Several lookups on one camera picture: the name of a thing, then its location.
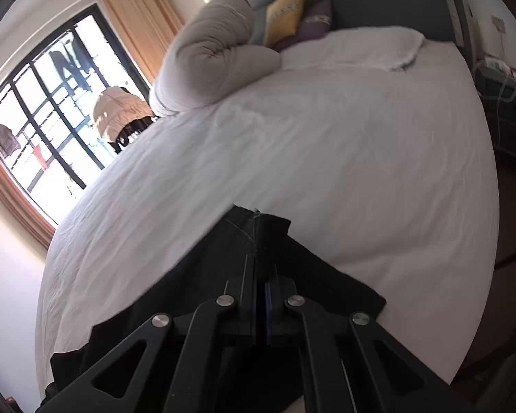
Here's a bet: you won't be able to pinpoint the white pillow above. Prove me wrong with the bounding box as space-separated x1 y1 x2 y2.
280 26 426 72

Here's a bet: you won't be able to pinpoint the white bed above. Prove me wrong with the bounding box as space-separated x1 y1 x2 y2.
35 26 500 413

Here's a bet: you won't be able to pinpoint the orange curtain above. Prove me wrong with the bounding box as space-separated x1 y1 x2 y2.
99 0 186 91

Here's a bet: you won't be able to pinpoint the black pants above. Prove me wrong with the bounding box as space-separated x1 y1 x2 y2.
43 205 388 413

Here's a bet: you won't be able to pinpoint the grey headboard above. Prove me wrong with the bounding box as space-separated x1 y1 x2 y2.
245 0 465 48

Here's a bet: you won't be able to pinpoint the purple pillow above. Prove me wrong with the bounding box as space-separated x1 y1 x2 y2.
272 0 333 51

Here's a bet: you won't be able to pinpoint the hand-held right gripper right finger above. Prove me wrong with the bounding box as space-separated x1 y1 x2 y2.
264 267 469 413

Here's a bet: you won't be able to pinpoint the white cable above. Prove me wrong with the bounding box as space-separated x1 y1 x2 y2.
476 57 516 105

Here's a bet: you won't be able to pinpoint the black framed window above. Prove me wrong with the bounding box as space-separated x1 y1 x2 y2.
0 2 152 226

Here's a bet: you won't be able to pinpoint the yellow pillow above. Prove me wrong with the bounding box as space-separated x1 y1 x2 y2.
263 0 305 47

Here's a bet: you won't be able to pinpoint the beige jacket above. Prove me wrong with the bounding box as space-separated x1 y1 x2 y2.
92 86 155 144

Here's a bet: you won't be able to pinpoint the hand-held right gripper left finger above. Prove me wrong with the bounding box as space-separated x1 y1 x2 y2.
38 255 259 413

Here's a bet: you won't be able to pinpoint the grey rolled duvet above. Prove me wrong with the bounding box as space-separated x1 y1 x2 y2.
149 0 282 118

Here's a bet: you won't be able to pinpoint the dark nightstand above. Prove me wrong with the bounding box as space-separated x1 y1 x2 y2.
474 57 516 164

